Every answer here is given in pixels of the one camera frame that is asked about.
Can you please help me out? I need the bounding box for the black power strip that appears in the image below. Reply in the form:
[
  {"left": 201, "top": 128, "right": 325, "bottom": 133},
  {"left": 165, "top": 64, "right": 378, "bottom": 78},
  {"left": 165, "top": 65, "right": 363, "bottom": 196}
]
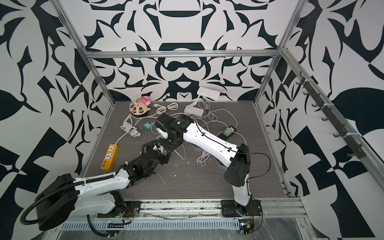
[{"left": 217, "top": 126, "right": 237, "bottom": 141}]

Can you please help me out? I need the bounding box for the wall hook rack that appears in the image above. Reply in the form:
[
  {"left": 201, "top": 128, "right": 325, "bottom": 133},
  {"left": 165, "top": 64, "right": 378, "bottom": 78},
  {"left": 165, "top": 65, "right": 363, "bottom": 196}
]
[{"left": 297, "top": 72, "right": 367, "bottom": 159}]

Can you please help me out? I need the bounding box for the white desk lamp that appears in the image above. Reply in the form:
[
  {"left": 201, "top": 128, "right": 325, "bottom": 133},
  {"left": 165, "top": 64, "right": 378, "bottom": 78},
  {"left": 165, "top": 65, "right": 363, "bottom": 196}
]
[{"left": 183, "top": 86, "right": 221, "bottom": 118}]

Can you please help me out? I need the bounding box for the coiled white power cable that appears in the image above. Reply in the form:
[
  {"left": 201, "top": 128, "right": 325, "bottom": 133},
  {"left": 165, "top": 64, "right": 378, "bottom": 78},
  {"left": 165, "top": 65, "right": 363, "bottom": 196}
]
[{"left": 152, "top": 101, "right": 179, "bottom": 116}]

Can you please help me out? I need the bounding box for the yellow power strip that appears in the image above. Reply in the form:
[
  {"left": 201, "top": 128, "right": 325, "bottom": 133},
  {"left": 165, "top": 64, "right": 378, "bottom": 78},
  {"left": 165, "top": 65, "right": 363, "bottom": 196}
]
[{"left": 101, "top": 144, "right": 119, "bottom": 172}]

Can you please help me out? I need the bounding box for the cartoon head toy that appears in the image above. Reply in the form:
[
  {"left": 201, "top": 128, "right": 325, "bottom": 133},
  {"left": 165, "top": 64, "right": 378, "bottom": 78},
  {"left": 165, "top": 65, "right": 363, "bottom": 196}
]
[{"left": 130, "top": 97, "right": 151, "bottom": 118}]

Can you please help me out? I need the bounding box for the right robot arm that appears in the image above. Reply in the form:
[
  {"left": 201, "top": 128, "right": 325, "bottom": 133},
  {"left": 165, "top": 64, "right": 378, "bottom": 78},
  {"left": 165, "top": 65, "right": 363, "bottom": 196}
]
[{"left": 155, "top": 114, "right": 263, "bottom": 218}]

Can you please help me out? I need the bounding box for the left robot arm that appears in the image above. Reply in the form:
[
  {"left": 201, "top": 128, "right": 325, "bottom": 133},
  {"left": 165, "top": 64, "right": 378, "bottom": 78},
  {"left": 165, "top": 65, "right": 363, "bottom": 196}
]
[{"left": 20, "top": 140, "right": 172, "bottom": 231}]

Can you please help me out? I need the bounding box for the green charger plug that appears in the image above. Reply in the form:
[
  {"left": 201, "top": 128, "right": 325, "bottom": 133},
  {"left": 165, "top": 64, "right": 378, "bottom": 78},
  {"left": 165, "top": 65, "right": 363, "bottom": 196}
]
[{"left": 224, "top": 127, "right": 236, "bottom": 137}]

